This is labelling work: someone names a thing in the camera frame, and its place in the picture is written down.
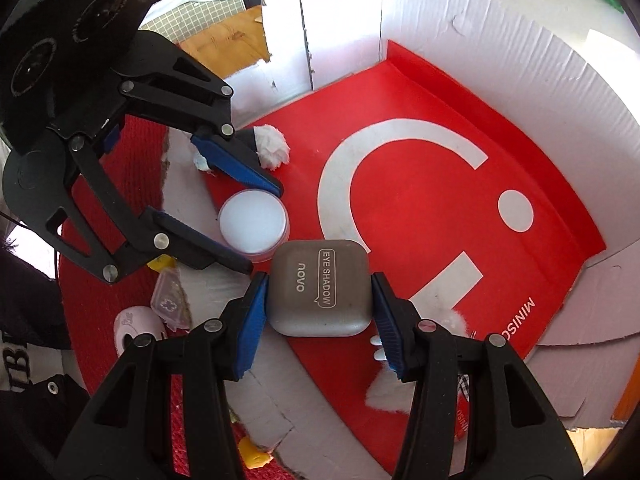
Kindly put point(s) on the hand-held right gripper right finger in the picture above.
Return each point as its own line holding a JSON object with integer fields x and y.
{"x": 387, "y": 320}

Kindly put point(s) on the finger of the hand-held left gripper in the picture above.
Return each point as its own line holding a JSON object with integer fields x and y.
{"x": 235, "y": 165}
{"x": 200, "y": 247}

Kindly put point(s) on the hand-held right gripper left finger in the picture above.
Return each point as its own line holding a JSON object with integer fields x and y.
{"x": 252, "y": 320}

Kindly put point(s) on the round white plastic jar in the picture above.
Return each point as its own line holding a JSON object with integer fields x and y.
{"x": 252, "y": 222}

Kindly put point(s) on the small clear plastic box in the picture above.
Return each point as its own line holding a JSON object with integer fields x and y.
{"x": 170, "y": 300}

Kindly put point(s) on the grey eyeshadow case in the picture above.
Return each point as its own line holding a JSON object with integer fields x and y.
{"x": 320, "y": 305}

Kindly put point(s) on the cardboard box with red liner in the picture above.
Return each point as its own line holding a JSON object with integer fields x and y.
{"x": 425, "y": 200}

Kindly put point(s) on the white fluffy ball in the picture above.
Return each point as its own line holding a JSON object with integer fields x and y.
{"x": 272, "y": 147}

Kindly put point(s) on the white plush bunny hair clip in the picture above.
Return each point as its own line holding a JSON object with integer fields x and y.
{"x": 390, "y": 392}

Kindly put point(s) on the brown cardboard sheet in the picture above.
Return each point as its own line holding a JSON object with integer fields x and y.
{"x": 225, "y": 45}

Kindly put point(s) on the grid pattern mat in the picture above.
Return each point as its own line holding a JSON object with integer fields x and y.
{"x": 200, "y": 20}

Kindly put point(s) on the red woven mat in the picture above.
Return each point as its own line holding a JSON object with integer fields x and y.
{"x": 90, "y": 310}

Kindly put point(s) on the black printed cloth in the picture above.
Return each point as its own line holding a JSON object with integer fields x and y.
{"x": 30, "y": 385}

